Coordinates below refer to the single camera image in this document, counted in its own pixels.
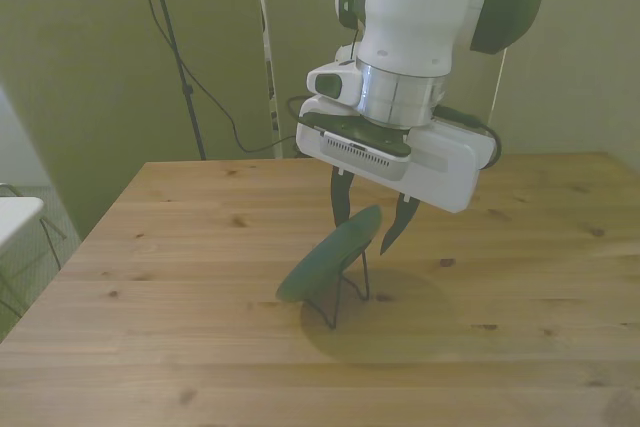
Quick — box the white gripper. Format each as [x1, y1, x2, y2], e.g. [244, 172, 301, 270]
[294, 95, 495, 256]

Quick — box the dark green plate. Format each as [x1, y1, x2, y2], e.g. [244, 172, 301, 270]
[276, 204, 385, 304]

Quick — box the white vertical strip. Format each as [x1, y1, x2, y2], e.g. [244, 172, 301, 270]
[253, 0, 282, 159]

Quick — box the white folding table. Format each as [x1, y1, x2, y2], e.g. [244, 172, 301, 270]
[0, 181, 67, 321]

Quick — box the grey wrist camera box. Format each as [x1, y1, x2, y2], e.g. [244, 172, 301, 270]
[303, 115, 415, 182]

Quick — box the black wire plate stand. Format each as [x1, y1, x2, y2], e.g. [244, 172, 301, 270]
[303, 246, 372, 331]

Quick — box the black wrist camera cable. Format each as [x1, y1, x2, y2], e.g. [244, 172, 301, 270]
[437, 105, 503, 169]

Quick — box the black tripod cable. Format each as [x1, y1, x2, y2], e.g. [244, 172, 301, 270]
[128, 0, 298, 154]

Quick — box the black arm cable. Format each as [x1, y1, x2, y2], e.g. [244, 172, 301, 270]
[348, 21, 363, 64]

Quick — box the white hanging cord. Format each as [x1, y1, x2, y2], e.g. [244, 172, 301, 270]
[490, 48, 508, 122]

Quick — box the black camera tripod stand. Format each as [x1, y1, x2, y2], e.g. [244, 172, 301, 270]
[127, 0, 208, 162]

